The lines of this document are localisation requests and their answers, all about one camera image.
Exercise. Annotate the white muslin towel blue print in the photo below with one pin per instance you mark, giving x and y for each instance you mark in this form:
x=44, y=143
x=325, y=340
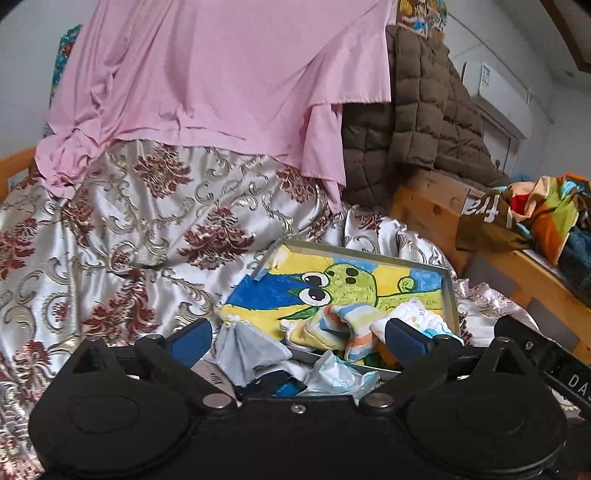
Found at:
x=425, y=318

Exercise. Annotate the wooden bed frame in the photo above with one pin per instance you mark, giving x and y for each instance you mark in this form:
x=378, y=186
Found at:
x=434, y=207

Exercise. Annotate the blue jeans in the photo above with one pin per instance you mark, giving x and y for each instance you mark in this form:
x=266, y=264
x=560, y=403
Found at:
x=579, y=258

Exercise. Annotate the pink bed sheet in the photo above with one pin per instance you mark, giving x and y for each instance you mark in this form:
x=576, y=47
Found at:
x=207, y=69

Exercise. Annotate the colourful wall poster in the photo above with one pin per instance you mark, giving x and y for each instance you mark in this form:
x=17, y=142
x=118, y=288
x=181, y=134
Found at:
x=62, y=60

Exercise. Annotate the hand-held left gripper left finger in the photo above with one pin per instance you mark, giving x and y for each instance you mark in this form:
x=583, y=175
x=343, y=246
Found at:
x=191, y=339

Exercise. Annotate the cartoon wall poster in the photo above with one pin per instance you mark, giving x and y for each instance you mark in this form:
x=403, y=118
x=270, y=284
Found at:
x=420, y=16

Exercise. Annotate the black cloth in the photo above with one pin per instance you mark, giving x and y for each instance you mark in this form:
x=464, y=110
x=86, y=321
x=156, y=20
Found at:
x=272, y=383

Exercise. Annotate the white air conditioner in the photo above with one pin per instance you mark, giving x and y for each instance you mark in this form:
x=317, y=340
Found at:
x=498, y=92

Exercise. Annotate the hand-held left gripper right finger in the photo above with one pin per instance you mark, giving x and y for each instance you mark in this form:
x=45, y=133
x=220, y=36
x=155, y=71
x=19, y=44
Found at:
x=406, y=344

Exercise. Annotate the wooden bed rail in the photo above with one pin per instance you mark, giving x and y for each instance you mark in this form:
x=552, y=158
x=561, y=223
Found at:
x=14, y=166

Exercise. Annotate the clear bluish plastic wrapper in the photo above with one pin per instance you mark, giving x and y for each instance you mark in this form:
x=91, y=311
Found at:
x=337, y=376

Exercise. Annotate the colourful patchwork cloth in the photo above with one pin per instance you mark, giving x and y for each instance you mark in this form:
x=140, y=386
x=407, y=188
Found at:
x=549, y=217

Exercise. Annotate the brown quilted jacket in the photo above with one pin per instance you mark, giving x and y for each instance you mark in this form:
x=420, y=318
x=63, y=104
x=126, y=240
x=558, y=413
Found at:
x=415, y=115

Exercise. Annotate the floral satin bedspread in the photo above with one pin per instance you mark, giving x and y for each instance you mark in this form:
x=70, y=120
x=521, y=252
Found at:
x=115, y=230

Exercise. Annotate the grey tray with cartoon drawing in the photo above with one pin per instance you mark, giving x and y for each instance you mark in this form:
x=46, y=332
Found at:
x=277, y=286

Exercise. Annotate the grey face mask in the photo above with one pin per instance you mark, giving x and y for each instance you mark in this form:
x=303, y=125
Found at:
x=249, y=350

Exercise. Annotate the striped yellow baby sock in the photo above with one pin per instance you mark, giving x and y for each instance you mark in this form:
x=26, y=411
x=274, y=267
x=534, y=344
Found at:
x=332, y=327

